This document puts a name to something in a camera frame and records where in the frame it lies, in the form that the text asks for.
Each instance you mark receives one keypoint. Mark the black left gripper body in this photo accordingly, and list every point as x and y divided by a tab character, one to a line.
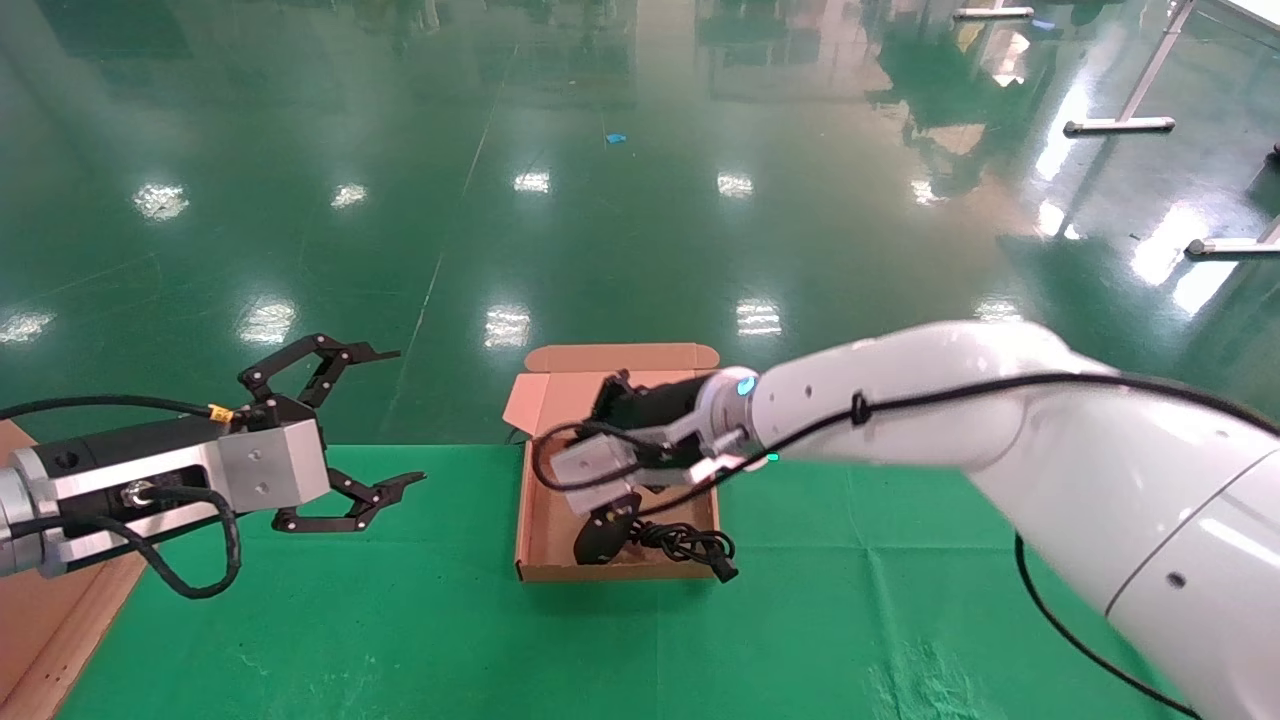
140	440

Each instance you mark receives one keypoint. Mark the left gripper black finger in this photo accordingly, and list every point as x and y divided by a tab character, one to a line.
365	508
300	372

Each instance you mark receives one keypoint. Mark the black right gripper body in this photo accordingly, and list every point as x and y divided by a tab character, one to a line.
650	400

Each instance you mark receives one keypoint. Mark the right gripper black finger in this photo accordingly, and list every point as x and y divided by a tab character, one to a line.
675	478
618	510

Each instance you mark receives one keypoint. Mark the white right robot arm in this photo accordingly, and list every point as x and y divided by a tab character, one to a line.
1000	440

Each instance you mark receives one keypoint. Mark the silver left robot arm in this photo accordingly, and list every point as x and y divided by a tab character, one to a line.
20	510

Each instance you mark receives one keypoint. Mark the open brown cardboard box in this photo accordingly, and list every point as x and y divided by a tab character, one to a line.
560	545

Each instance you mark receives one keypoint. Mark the green tablecloth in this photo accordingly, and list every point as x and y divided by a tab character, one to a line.
400	620

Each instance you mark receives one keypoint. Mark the grey table foot bar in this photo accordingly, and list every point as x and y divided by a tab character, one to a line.
990	12

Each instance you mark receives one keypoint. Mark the white height-adjustable table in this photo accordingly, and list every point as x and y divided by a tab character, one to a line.
1120	125

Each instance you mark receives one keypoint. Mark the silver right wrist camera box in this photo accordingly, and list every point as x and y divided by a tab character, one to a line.
590	465

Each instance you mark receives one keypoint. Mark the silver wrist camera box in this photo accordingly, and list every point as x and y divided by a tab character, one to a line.
270	470
590	465

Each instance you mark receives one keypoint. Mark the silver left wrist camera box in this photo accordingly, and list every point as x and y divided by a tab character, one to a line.
270	470

